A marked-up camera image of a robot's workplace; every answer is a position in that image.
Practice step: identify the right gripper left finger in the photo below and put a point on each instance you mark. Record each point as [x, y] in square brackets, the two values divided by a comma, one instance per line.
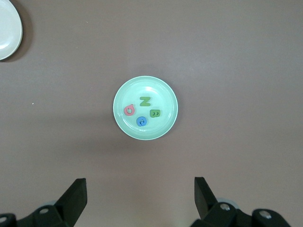
[68, 208]

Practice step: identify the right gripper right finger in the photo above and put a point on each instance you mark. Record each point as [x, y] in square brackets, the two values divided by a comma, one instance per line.
[207, 209]

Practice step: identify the blue letter G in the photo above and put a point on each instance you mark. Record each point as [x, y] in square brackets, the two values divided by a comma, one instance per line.
[138, 121]

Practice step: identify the green letter B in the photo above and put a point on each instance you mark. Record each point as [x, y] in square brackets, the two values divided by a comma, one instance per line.
[151, 112]

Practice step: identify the red letter Q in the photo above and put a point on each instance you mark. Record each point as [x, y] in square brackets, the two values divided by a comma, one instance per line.
[125, 111]

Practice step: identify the green letter N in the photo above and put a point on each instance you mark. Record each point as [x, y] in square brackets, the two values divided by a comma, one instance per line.
[145, 101]

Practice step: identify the green plate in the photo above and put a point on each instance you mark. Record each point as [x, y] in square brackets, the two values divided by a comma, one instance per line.
[163, 94]

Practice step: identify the brown table mat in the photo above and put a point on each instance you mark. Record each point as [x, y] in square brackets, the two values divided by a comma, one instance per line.
[213, 59]

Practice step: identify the cream plate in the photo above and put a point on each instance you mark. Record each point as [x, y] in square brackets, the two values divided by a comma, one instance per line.
[9, 30]

